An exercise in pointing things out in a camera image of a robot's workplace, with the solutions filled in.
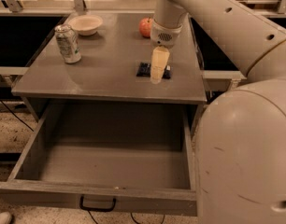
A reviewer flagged blue rxbar blueberry bar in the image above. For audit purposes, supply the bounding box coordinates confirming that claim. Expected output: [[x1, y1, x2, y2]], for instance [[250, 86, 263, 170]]
[[136, 63, 171, 79]]

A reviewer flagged white paper bowl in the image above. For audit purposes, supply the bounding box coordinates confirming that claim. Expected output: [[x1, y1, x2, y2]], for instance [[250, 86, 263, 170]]
[[68, 15, 103, 36]]

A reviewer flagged white object on floor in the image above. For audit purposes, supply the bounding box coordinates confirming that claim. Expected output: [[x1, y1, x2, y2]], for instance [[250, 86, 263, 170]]
[[0, 212, 12, 224]]

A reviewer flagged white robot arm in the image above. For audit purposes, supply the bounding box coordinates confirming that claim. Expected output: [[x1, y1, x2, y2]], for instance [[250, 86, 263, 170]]
[[153, 0, 286, 224]]

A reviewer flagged open grey top drawer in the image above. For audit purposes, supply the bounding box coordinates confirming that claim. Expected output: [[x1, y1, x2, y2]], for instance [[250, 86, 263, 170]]
[[0, 100, 196, 216]]

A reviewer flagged black floor cable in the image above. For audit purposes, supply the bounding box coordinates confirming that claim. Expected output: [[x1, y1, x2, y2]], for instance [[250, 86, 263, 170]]
[[0, 98, 36, 133]]

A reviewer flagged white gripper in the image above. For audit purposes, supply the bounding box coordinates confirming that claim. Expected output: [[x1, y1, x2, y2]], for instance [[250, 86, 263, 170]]
[[150, 21, 182, 84]]

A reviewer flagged grey cabinet with top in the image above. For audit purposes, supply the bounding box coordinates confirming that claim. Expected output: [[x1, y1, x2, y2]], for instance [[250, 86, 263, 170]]
[[13, 13, 206, 135]]

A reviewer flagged red apple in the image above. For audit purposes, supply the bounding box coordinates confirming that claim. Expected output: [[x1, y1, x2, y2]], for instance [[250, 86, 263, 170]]
[[139, 18, 153, 38]]

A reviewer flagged silver green soda can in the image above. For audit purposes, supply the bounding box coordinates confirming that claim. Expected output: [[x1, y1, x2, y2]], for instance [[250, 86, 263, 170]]
[[54, 24, 81, 63]]

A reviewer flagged black drawer handle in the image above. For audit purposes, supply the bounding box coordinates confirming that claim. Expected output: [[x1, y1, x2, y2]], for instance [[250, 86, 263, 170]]
[[79, 196, 117, 213]]

